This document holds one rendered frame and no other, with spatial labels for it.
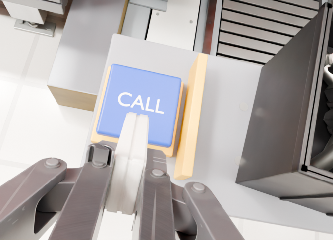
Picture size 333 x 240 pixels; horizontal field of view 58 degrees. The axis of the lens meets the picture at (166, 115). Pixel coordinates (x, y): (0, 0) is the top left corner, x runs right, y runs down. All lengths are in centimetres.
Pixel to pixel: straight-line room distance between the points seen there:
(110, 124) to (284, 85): 16
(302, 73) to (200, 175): 13
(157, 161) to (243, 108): 19
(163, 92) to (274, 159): 12
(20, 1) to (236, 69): 56
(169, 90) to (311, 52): 13
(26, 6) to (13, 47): 14
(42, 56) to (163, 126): 62
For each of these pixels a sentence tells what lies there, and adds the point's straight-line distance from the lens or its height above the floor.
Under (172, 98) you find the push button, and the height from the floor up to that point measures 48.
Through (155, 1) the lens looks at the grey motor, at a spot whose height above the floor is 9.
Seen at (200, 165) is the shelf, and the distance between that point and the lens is 31.
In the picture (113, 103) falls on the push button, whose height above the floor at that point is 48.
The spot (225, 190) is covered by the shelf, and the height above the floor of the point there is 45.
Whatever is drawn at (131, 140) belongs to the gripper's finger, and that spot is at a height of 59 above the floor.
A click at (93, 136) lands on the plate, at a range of 29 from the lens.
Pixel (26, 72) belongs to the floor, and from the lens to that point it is 85.
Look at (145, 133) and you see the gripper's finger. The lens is 17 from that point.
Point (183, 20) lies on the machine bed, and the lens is 83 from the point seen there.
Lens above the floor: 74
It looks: 71 degrees down
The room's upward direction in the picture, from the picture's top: 28 degrees clockwise
